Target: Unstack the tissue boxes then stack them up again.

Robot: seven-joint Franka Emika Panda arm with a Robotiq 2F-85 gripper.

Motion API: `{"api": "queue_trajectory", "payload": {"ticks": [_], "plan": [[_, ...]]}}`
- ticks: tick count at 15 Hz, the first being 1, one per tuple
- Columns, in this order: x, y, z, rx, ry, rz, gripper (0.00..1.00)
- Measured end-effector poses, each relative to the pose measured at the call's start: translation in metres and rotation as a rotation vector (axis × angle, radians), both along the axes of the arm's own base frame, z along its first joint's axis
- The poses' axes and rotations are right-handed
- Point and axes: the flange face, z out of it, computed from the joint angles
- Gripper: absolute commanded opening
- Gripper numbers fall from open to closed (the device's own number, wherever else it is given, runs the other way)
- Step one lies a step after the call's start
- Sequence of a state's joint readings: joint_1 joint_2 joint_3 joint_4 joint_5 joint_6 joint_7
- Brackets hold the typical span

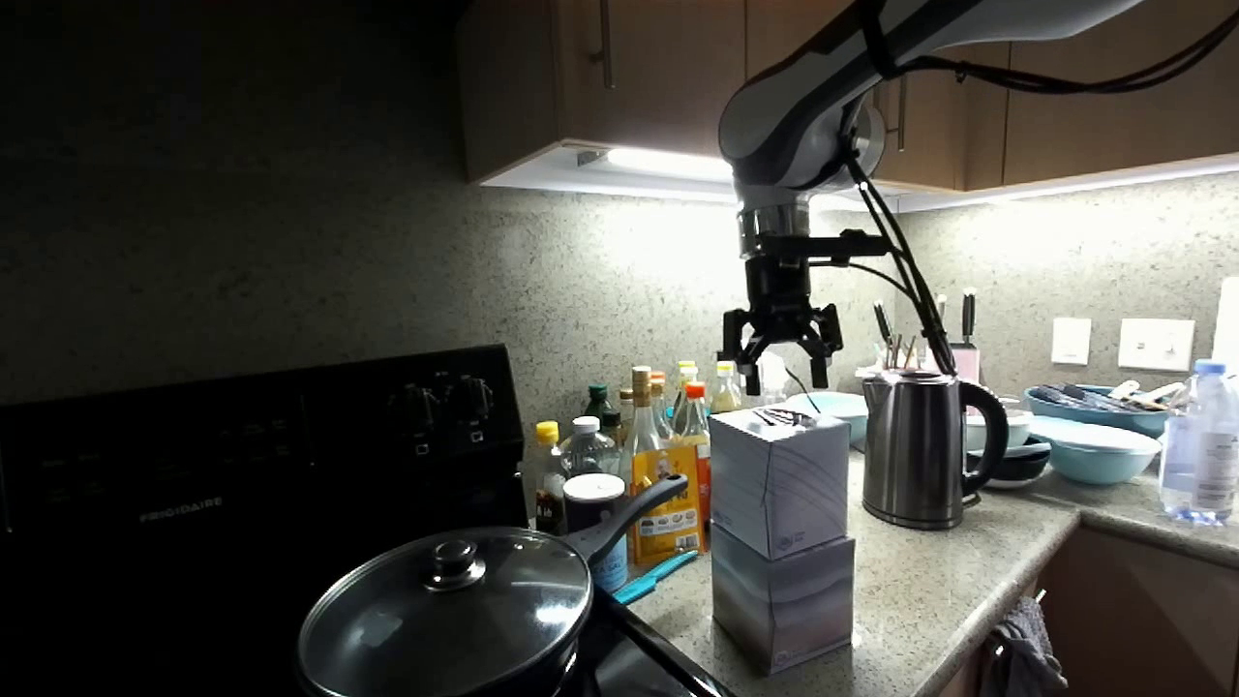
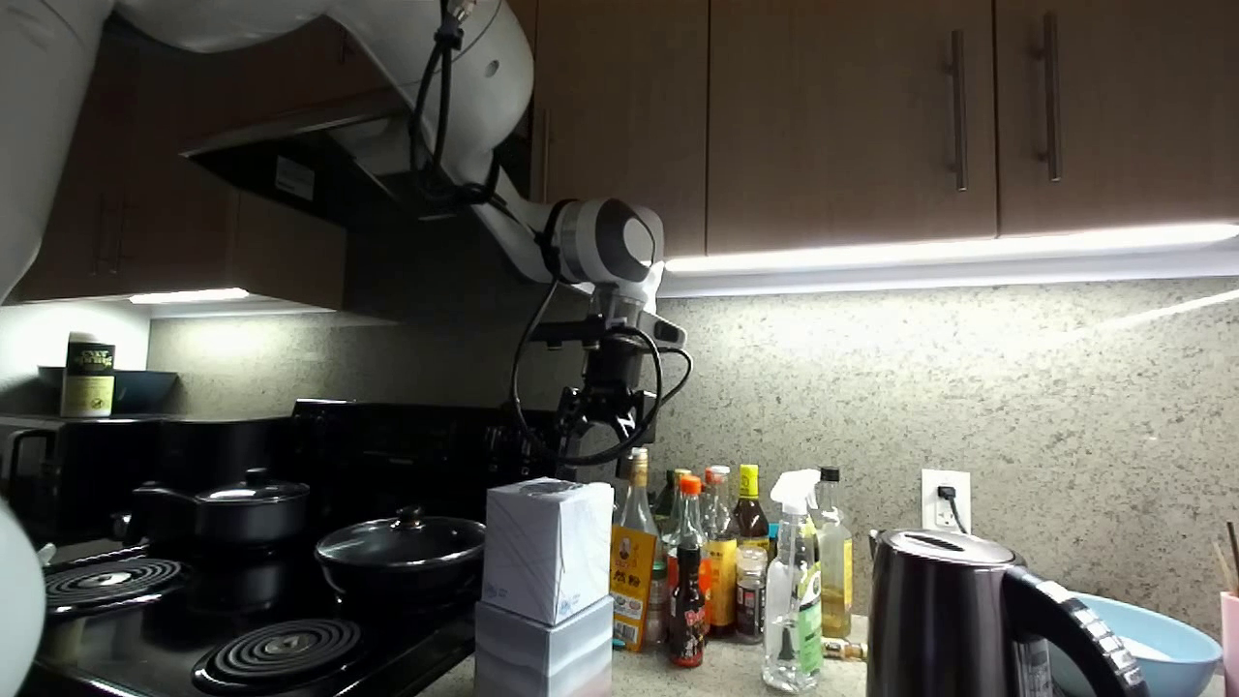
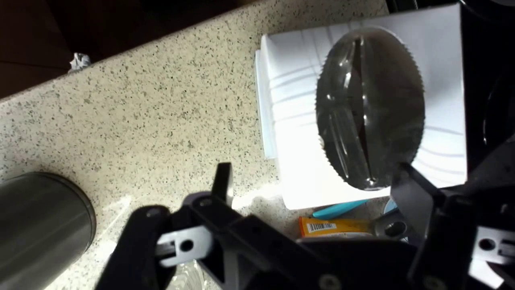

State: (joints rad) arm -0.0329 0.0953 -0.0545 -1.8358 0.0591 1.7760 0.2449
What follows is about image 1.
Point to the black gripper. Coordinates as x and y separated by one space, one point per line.
781 290

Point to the pale white striped tissue box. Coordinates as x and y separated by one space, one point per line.
781 488

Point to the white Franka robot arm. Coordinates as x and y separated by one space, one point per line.
800 117

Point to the cork top bottle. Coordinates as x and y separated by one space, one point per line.
661 387

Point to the orange cap sauce bottle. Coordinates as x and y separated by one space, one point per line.
694 448

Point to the pink box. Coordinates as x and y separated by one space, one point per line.
965 361

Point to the dark bottle black cap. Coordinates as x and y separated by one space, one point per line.
599 404

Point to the oil bottle yellow label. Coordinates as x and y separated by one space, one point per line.
661 515

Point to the clear bottle white cap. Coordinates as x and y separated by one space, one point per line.
591 451

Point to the black frying pan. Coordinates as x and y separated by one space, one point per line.
641 509

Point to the under-cabinet light strip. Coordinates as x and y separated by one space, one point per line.
1135 176
645 169

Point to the white lid jar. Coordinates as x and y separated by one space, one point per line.
599 488

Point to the yellow cap bottle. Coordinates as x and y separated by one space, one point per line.
543 469

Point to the black dish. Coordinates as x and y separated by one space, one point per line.
1026 463

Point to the wooden upper cabinets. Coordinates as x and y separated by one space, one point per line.
645 64

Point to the blue dish tray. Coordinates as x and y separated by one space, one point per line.
1095 404

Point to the light blue bowl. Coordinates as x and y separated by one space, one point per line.
1095 458

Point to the hanging grey towel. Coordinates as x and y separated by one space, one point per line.
1031 644

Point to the clear plastic water bottle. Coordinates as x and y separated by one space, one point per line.
1201 451

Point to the wooden lower cabinet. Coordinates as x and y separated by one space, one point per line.
1146 619

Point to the glass pan lid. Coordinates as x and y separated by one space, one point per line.
389 633

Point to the black electric stove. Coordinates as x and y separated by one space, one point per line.
193 488

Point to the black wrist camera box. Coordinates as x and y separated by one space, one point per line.
857 246

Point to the small white wall plate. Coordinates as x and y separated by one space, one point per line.
1068 340

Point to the wide white wall plate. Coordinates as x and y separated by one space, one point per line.
1156 346

